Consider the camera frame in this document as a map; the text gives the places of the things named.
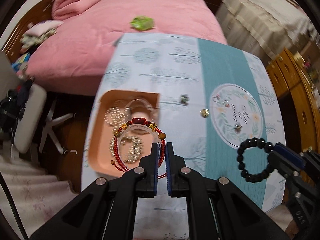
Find green crumpled wrapper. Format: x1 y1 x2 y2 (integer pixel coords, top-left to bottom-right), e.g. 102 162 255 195
130 16 154 31

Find floral pillow pile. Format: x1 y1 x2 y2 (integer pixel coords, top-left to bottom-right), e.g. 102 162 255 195
20 20 63 54

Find right hand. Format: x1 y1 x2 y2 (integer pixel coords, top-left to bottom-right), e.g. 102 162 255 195
285 220 299 239

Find wooden headboard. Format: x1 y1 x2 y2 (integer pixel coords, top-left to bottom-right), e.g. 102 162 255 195
2 0 53 62

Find printed teal white tablecloth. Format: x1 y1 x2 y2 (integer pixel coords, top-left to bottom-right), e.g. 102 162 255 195
86 33 285 212

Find gold rhinestone hair comb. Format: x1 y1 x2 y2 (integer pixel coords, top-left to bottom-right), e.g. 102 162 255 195
104 106 143 164

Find cream lace curtain cloth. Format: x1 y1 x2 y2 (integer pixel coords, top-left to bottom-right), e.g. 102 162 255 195
215 0 319 65

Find gold round brooch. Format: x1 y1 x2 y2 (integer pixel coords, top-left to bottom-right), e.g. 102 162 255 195
200 109 210 118

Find black bead bracelet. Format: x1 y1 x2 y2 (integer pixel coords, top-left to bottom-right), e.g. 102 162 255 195
236 137 276 183

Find white pearl necklace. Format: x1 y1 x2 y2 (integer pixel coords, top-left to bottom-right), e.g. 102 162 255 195
114 98 157 136

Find white swivel chair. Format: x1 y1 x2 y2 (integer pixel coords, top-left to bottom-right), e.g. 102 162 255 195
13 84 74 154

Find orange cardboard box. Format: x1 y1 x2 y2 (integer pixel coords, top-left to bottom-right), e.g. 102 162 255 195
87 89 165 177

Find wooden drawer cabinet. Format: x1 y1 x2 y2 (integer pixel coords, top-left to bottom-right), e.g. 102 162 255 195
266 48 319 152

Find red braided string bracelet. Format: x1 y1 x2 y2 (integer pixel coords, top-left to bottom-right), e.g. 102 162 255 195
109 117 168 179

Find blue flower brooch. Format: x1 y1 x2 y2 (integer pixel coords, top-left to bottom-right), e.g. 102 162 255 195
180 94 190 106

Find pink plush bed blanket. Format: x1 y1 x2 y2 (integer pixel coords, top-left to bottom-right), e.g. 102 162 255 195
23 0 228 95

